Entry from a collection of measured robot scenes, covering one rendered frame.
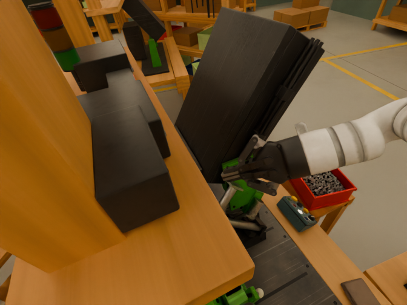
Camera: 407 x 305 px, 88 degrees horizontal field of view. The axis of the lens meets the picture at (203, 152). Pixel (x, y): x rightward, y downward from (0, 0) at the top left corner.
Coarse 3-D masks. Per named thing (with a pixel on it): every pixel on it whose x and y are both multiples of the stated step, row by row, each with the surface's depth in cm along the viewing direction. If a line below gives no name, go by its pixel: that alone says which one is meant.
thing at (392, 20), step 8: (384, 0) 474; (400, 0) 481; (392, 8) 467; (400, 8) 453; (376, 16) 499; (384, 16) 499; (392, 16) 471; (400, 16) 456; (376, 24) 506; (384, 24) 482; (392, 24) 464; (400, 24) 453
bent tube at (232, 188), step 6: (228, 186) 72; (234, 186) 69; (240, 186) 72; (228, 192) 70; (234, 192) 71; (222, 198) 71; (228, 198) 71; (222, 204) 71; (234, 222) 77; (240, 222) 79; (246, 222) 81; (252, 222) 83; (240, 228) 80; (246, 228) 80; (252, 228) 82; (258, 228) 83
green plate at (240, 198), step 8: (232, 160) 70; (224, 168) 69; (224, 184) 79; (240, 184) 75; (240, 192) 76; (248, 192) 78; (232, 200) 77; (240, 200) 78; (248, 200) 80; (232, 208) 78
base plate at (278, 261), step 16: (224, 192) 105; (272, 224) 91; (272, 240) 86; (288, 240) 86; (256, 256) 82; (272, 256) 82; (288, 256) 81; (304, 256) 81; (256, 272) 78; (272, 272) 78; (288, 272) 77; (304, 272) 77; (256, 288) 75; (272, 288) 74; (288, 288) 74; (304, 288) 73; (320, 288) 73; (256, 304) 71; (272, 304) 71; (288, 304) 70; (304, 304) 70; (320, 304) 70; (336, 304) 69
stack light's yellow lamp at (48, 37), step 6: (54, 30) 46; (60, 30) 46; (66, 30) 48; (48, 36) 46; (54, 36) 46; (60, 36) 47; (66, 36) 48; (48, 42) 47; (54, 42) 47; (60, 42) 47; (66, 42) 48; (72, 42) 50; (54, 48) 48; (60, 48) 48; (66, 48) 49; (72, 48) 50
